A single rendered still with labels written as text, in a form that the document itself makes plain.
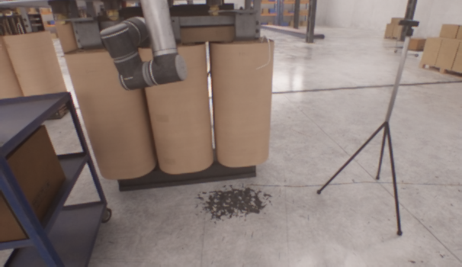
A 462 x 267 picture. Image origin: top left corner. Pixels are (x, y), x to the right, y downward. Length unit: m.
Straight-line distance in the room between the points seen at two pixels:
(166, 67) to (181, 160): 0.88
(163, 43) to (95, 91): 0.72
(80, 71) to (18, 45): 2.16
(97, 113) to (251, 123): 0.98
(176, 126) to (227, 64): 0.51
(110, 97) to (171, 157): 0.56
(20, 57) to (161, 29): 2.87
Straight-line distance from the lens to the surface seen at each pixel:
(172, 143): 1.62
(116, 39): 1.00
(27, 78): 3.74
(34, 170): 1.24
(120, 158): 1.74
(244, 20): 1.47
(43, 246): 1.17
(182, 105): 1.50
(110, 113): 1.60
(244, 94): 1.51
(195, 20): 1.49
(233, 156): 1.71
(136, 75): 1.03
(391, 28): 14.87
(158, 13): 1.00
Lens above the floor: 1.25
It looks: 25 degrees down
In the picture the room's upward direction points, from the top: 2 degrees counter-clockwise
